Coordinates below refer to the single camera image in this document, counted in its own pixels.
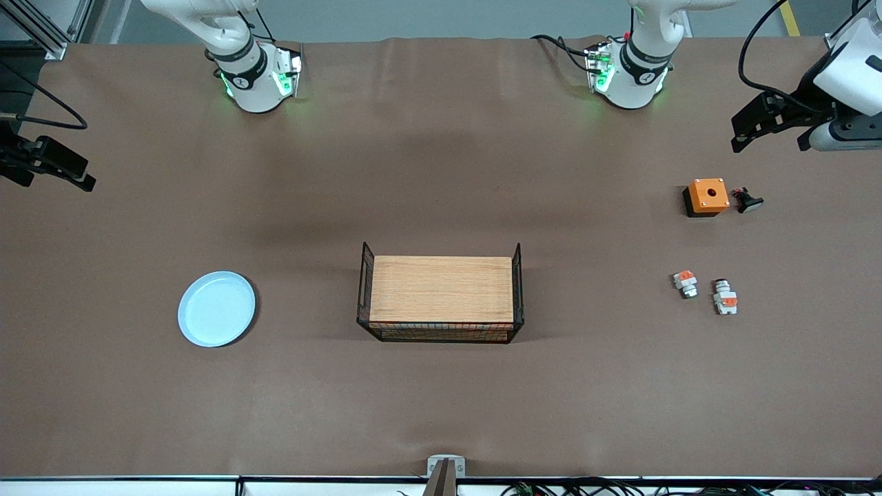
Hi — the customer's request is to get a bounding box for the white orange block red cap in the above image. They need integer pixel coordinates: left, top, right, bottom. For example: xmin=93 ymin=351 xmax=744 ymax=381
xmin=711 ymin=278 xmax=739 ymax=317

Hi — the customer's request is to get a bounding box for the light blue round plate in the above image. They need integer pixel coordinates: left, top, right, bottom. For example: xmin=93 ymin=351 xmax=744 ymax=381
xmin=177 ymin=270 xmax=257 ymax=349

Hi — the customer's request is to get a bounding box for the black pushbutton head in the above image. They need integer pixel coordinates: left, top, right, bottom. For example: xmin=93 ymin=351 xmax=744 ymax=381
xmin=730 ymin=186 xmax=765 ymax=215

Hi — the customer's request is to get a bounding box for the wooden board in basket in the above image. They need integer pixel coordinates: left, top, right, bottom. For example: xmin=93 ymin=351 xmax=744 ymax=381
xmin=369 ymin=256 xmax=515 ymax=325

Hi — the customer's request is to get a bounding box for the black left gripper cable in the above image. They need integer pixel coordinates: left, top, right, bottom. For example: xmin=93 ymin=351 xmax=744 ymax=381
xmin=738 ymin=0 xmax=828 ymax=115

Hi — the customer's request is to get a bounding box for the orange button enclosure box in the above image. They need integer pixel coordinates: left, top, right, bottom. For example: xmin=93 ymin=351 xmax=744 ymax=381
xmin=681 ymin=178 xmax=731 ymax=219

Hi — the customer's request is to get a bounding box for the aluminium frame profile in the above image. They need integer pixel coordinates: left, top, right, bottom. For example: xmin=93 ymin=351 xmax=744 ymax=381
xmin=825 ymin=3 xmax=870 ymax=53
xmin=0 ymin=0 xmax=92 ymax=62

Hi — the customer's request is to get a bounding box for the black base cable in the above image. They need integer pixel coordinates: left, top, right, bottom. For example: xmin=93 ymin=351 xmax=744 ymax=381
xmin=529 ymin=34 xmax=595 ymax=74

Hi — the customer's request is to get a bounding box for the black wire mesh basket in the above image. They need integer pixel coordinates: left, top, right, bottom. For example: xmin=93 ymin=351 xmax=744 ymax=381
xmin=356 ymin=240 xmax=526 ymax=345

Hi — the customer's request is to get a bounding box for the black cable bundle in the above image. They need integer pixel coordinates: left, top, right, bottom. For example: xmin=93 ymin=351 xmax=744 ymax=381
xmin=502 ymin=477 xmax=859 ymax=496

